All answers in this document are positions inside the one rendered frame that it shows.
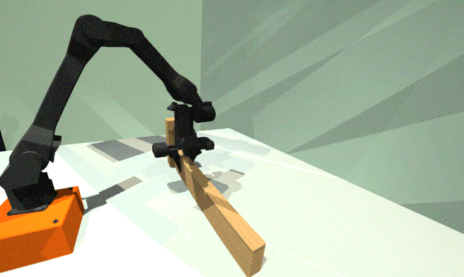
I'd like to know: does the wooden post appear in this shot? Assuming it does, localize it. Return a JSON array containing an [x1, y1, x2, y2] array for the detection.
[[165, 117, 175, 168]]

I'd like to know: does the wooden side rail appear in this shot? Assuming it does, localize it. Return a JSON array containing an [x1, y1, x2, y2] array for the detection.
[[175, 150, 266, 277]]

